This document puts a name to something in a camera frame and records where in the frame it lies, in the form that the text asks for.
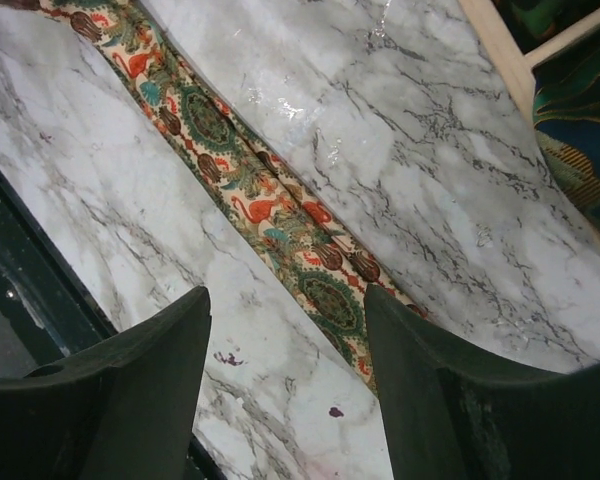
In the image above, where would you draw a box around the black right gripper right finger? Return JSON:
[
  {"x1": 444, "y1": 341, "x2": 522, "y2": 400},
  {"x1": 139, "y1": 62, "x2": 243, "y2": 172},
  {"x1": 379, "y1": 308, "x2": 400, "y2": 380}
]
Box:
[{"x1": 364, "y1": 286, "x2": 580, "y2": 479}]

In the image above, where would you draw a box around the paisley flamingo patterned tie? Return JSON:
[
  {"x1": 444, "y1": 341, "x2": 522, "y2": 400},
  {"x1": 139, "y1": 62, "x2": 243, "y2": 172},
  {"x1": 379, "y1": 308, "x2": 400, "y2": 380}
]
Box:
[{"x1": 39, "y1": 1, "x2": 400, "y2": 388}]

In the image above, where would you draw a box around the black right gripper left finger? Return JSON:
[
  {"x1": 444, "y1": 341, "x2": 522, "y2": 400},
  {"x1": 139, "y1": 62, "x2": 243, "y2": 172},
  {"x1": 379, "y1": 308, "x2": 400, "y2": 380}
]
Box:
[{"x1": 23, "y1": 287, "x2": 211, "y2": 479}]

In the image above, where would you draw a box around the wooden compartment organizer box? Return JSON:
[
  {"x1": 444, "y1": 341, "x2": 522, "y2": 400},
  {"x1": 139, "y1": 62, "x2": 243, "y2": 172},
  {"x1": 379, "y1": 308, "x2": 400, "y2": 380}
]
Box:
[{"x1": 460, "y1": 1, "x2": 600, "y2": 247}]

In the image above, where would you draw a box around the dark green rolled tie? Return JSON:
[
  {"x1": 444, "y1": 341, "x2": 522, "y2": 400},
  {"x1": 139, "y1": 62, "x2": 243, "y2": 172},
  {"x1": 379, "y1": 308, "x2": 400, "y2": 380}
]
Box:
[{"x1": 532, "y1": 28, "x2": 600, "y2": 221}]

